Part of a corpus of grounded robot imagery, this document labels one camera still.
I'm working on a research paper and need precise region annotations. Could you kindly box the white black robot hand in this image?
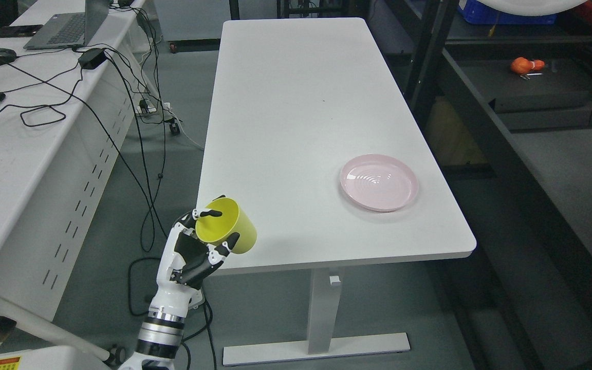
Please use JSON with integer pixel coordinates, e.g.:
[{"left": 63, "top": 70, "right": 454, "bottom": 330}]
[{"left": 145, "top": 208, "right": 239, "bottom": 328}]

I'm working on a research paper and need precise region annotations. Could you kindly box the yellow plastic cup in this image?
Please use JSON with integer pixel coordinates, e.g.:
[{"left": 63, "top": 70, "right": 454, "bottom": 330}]
[{"left": 195, "top": 197, "right": 257, "bottom": 254}]

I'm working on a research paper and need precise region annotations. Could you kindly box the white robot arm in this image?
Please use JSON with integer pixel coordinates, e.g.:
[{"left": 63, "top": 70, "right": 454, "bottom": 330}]
[{"left": 119, "top": 308, "right": 186, "bottom": 369}]

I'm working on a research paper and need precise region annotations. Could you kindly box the dark metal shelf rack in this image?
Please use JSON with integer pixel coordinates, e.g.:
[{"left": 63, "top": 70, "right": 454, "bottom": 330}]
[{"left": 364, "top": 1, "right": 592, "bottom": 369}]

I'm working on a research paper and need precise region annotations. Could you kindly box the orange toy on shelf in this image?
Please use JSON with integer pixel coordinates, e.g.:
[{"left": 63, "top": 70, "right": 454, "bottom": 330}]
[{"left": 510, "top": 57, "right": 546, "bottom": 75}]

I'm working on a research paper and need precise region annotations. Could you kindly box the white power strip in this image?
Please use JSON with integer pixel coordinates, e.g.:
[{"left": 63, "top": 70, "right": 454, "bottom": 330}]
[{"left": 135, "top": 99, "right": 168, "bottom": 117}]

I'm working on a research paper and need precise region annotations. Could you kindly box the white work table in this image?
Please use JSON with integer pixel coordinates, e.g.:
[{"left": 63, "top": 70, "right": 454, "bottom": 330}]
[{"left": 196, "top": 18, "right": 476, "bottom": 369}]

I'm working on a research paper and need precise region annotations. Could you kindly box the white side desk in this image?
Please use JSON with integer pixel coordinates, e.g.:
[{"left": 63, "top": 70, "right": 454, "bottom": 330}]
[{"left": 0, "top": 9, "right": 146, "bottom": 321}]

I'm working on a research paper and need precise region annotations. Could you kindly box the pink plastic plate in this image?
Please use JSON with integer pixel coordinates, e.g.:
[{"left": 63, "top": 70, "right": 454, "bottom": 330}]
[{"left": 339, "top": 154, "right": 420, "bottom": 212}]

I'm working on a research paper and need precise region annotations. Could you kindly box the black power adapter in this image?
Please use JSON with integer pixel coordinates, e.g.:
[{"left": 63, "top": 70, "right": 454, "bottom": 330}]
[{"left": 78, "top": 48, "right": 107, "bottom": 70}]

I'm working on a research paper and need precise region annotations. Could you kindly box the grey laptop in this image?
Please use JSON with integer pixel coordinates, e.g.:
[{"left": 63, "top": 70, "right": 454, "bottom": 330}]
[{"left": 24, "top": 1, "right": 110, "bottom": 50}]

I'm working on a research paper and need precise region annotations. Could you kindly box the black smartphone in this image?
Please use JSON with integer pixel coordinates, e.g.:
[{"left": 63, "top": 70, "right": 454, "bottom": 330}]
[{"left": 0, "top": 24, "right": 43, "bottom": 38}]

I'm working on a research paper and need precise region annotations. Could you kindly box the blue plastic crate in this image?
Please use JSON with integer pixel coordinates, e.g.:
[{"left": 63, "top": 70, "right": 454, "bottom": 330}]
[{"left": 457, "top": 1, "right": 557, "bottom": 25}]

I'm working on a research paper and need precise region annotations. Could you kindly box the black looped cable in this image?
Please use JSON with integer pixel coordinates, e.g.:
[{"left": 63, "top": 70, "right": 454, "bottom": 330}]
[{"left": 20, "top": 104, "right": 66, "bottom": 128}]

